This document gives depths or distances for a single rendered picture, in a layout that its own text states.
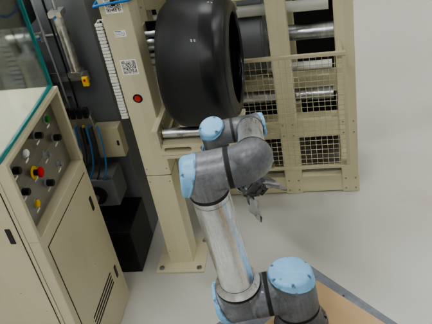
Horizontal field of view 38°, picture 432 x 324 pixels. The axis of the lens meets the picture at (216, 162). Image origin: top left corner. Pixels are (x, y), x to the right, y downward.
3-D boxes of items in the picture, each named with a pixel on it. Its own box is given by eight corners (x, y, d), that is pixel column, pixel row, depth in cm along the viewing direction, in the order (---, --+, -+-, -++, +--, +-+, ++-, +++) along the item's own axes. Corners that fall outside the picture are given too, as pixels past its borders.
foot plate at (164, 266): (156, 273, 342) (155, 270, 341) (165, 239, 363) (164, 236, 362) (204, 272, 337) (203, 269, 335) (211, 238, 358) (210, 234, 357)
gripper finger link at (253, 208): (247, 223, 221) (243, 197, 223) (256, 224, 226) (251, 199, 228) (254, 221, 219) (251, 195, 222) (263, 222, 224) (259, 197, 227)
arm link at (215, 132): (227, 110, 224) (233, 130, 234) (195, 117, 225) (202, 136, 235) (231, 132, 218) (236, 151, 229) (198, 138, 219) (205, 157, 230)
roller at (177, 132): (161, 140, 286) (159, 132, 284) (162, 134, 290) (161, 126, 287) (236, 135, 279) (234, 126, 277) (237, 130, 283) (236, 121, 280)
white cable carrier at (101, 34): (121, 119, 293) (94, 24, 265) (124, 113, 297) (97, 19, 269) (130, 118, 292) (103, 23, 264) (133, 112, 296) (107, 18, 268)
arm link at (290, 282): (323, 318, 208) (316, 281, 199) (272, 327, 210) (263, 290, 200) (315, 285, 221) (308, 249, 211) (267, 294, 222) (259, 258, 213)
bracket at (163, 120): (155, 150, 285) (150, 132, 280) (171, 104, 317) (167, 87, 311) (162, 149, 285) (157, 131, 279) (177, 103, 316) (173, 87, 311)
